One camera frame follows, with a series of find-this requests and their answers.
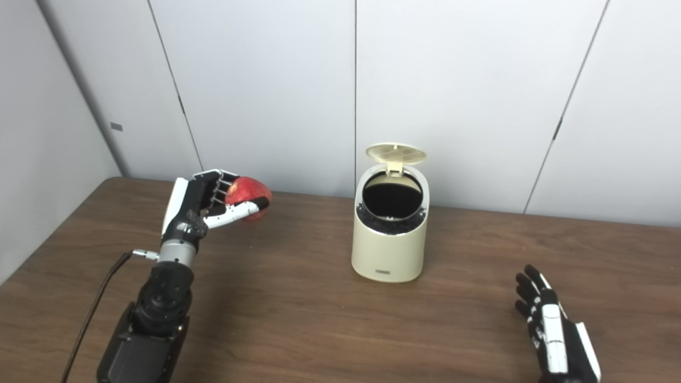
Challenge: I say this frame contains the red apple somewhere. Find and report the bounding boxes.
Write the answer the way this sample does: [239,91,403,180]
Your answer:
[225,177,272,222]

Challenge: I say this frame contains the cream-colored bin body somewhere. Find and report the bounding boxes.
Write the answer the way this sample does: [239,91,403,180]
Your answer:
[351,165,430,284]

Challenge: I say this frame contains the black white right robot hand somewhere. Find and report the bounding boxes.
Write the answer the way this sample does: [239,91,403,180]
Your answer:
[514,264,602,383]

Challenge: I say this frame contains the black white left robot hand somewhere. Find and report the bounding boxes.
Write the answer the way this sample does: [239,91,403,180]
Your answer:
[161,169,269,244]

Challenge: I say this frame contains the black wrist cable, silver plug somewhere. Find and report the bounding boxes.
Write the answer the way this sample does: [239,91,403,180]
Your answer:
[60,249,160,383]

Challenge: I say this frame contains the cream round bin lid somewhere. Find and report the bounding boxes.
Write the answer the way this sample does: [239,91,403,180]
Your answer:
[366,142,427,177]

